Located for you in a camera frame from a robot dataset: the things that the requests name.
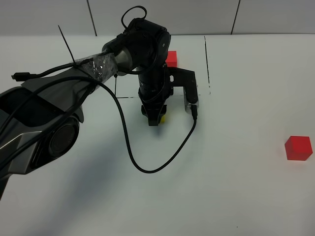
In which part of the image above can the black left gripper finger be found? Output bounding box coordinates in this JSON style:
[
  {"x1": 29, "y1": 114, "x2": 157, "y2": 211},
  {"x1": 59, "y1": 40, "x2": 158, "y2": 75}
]
[
  {"x1": 141, "y1": 105, "x2": 148, "y2": 117},
  {"x1": 146, "y1": 105, "x2": 167, "y2": 126}
]

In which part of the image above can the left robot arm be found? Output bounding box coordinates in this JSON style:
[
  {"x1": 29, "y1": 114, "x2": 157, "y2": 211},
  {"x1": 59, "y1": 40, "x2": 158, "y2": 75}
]
[{"x1": 0, "y1": 18, "x2": 170, "y2": 190}]

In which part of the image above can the template red cube block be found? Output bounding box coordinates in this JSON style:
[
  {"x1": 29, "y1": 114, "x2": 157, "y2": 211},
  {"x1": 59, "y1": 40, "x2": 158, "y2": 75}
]
[{"x1": 165, "y1": 51, "x2": 177, "y2": 67}]

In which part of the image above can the black cable tie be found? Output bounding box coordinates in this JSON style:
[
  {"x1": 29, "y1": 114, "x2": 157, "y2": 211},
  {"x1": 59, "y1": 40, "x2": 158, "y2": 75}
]
[{"x1": 58, "y1": 25, "x2": 80, "y2": 68}]

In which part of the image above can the black left camera cable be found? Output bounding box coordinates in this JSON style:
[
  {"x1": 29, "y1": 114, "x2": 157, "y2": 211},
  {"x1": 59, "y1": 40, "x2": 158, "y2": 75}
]
[{"x1": 0, "y1": 6, "x2": 198, "y2": 174}]

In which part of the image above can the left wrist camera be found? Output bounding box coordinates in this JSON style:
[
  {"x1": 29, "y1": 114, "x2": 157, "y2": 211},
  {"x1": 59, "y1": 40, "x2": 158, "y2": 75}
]
[{"x1": 167, "y1": 67, "x2": 199, "y2": 114}]

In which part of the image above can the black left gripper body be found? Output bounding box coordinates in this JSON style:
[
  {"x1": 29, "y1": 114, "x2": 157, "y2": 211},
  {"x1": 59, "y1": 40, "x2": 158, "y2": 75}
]
[{"x1": 138, "y1": 62, "x2": 172, "y2": 110}]

